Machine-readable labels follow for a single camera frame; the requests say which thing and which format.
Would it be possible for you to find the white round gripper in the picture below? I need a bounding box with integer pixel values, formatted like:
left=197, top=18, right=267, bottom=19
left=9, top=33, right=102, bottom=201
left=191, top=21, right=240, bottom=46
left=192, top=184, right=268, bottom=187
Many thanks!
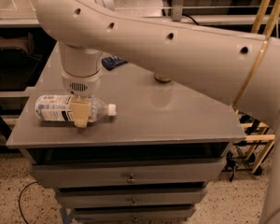
left=62, top=70, right=102, bottom=128

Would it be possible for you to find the clear plastic water bottle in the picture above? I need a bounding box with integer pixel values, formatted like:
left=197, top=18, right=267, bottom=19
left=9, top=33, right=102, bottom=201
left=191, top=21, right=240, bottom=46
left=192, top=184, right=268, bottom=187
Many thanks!
left=35, top=94, right=117, bottom=122

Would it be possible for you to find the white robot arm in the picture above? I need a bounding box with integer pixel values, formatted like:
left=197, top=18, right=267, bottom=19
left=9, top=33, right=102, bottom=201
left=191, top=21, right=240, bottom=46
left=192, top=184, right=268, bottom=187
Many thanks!
left=36, top=0, right=280, bottom=224

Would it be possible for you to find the orange soda can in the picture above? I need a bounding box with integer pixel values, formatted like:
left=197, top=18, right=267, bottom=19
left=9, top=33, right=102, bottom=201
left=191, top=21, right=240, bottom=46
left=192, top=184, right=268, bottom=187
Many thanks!
left=154, top=74, right=171, bottom=83

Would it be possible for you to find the grey drawer cabinet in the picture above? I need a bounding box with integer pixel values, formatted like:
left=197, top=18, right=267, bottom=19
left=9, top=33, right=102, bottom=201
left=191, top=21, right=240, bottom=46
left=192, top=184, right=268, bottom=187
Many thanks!
left=6, top=42, right=247, bottom=224

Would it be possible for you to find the bottom grey drawer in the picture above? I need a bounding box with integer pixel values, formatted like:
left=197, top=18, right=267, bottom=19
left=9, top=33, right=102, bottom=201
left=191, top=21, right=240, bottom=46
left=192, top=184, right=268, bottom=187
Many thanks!
left=73, top=206, right=195, bottom=222

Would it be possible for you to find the grey drawer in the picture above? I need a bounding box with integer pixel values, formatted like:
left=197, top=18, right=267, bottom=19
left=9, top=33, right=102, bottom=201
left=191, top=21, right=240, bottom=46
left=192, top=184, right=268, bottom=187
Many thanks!
left=32, top=158, right=226, bottom=189
left=56, top=188, right=206, bottom=208
left=73, top=206, right=195, bottom=222

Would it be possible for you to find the middle grey drawer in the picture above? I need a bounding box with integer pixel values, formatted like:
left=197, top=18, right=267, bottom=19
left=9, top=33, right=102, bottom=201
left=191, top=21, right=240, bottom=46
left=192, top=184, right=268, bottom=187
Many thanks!
left=56, top=188, right=206, bottom=208

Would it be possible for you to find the top grey drawer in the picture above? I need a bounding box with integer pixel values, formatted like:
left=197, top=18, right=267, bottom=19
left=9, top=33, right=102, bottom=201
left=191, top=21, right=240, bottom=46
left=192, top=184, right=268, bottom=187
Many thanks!
left=32, top=158, right=226, bottom=189

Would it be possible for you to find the yellow wooden rack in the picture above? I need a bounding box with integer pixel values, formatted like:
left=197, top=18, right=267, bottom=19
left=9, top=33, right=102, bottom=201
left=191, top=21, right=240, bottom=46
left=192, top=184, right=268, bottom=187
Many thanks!
left=234, top=0, right=280, bottom=175

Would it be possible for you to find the black floor cable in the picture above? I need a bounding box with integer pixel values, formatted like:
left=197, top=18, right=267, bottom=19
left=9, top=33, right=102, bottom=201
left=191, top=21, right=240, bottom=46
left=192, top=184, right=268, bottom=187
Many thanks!
left=18, top=180, right=39, bottom=224

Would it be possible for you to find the black cable behind table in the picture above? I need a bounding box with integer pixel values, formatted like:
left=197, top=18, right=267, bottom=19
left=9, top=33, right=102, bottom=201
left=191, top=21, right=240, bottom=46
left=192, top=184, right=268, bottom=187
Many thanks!
left=182, top=13, right=201, bottom=26

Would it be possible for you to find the right metal post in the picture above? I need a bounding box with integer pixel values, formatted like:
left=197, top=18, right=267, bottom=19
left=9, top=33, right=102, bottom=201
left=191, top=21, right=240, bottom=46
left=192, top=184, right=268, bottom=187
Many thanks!
left=172, top=0, right=184, bottom=21

